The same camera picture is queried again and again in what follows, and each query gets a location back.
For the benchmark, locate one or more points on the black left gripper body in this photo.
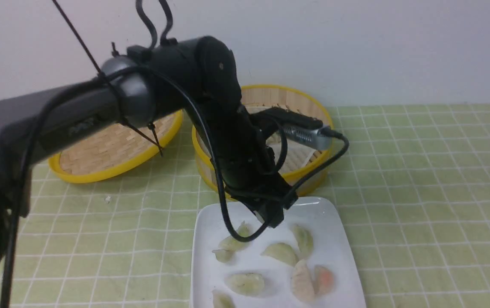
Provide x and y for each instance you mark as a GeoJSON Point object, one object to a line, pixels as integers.
{"type": "Point", "coordinates": [255, 181]}

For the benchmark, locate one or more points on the white steamer liner cloth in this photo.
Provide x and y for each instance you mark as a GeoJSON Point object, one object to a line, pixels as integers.
{"type": "Point", "coordinates": [297, 155]}

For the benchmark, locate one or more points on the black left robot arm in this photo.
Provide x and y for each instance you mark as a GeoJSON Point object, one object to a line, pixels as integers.
{"type": "Point", "coordinates": [135, 89]}

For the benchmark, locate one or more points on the green dumpling on plate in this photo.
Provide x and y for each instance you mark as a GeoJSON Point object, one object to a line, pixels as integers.
{"type": "Point", "coordinates": [230, 243]}

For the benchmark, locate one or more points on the green dumpling plate centre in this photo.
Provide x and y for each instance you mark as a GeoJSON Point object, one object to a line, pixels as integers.
{"type": "Point", "coordinates": [282, 252]}

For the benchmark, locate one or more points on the green dumpling plate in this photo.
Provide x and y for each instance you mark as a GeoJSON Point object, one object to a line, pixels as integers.
{"type": "Point", "coordinates": [246, 283]}
{"type": "Point", "coordinates": [222, 300]}
{"type": "Point", "coordinates": [282, 252]}
{"type": "Point", "coordinates": [304, 239]}

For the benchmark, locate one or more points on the green dumpling plate right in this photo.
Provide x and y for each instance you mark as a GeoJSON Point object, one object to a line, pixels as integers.
{"type": "Point", "coordinates": [304, 239]}

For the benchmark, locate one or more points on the white square plate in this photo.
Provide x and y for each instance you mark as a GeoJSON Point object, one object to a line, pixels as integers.
{"type": "Point", "coordinates": [331, 250]}

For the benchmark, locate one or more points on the green dumpling plate lower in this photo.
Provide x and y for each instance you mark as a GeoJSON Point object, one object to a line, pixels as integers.
{"type": "Point", "coordinates": [246, 283]}

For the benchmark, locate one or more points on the beige dumpling on plate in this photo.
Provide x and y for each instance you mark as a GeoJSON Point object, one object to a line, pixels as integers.
{"type": "Point", "coordinates": [301, 283]}

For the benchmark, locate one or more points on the green dumpling plate bottom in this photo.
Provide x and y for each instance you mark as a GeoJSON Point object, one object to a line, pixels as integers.
{"type": "Point", "coordinates": [222, 300]}

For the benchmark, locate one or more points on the pink dumpling on plate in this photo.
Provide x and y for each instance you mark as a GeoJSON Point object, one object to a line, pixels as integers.
{"type": "Point", "coordinates": [324, 281]}

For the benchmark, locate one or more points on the yellow-rimmed bamboo steamer basket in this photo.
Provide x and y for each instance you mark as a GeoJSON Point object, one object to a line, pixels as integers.
{"type": "Point", "coordinates": [257, 98]}

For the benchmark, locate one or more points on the green checkered tablecloth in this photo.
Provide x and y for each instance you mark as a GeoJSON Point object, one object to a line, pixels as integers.
{"type": "Point", "coordinates": [413, 193]}

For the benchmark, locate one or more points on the small green dumpling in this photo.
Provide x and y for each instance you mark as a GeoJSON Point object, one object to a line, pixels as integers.
{"type": "Point", "coordinates": [223, 255]}

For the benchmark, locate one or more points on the yellow-rimmed bamboo steamer lid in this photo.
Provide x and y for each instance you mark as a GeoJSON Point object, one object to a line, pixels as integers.
{"type": "Point", "coordinates": [106, 154]}

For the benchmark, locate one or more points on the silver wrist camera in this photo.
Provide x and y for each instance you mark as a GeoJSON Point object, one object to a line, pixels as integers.
{"type": "Point", "coordinates": [303, 129]}

